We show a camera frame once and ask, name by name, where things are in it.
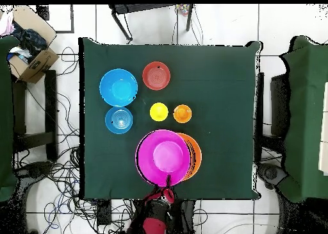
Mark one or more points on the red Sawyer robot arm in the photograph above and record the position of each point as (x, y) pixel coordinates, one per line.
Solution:
(156, 218)

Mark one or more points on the dark blue cloth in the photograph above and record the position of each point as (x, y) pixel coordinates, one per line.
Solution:
(30, 40)

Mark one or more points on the colourful small item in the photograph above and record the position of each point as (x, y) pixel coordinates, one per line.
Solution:
(183, 9)

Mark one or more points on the large orange bowl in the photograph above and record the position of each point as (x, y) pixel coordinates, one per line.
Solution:
(196, 154)

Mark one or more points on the small teal blue bowl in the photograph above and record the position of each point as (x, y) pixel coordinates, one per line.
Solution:
(119, 120)

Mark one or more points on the dark green table cloth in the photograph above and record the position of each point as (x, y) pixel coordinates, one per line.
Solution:
(159, 54)

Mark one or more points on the black bench frame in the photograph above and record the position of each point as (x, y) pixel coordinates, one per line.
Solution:
(51, 111)

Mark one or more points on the large blue bowl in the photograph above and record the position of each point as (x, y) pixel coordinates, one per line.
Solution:
(118, 87)

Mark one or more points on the thin black square frame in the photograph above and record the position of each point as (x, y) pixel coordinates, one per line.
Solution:
(72, 18)

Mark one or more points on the black power box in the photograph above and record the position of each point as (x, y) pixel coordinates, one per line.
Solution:
(103, 212)

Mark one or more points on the black stool frame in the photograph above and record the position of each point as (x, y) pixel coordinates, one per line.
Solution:
(143, 8)

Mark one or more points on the orange cup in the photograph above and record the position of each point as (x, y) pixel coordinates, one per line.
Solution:
(182, 114)

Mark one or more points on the cardboard box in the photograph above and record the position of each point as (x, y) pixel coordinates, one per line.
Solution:
(38, 64)

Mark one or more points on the green covered table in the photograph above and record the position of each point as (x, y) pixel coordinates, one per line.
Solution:
(305, 116)
(5, 116)

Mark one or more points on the yellow cup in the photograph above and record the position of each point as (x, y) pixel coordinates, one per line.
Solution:
(159, 112)

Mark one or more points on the pink cloth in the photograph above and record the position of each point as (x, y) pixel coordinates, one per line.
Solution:
(6, 25)

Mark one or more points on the small red bowl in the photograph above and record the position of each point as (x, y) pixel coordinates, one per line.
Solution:
(156, 76)

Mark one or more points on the large pink bowl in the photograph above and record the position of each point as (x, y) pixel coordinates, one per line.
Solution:
(164, 154)

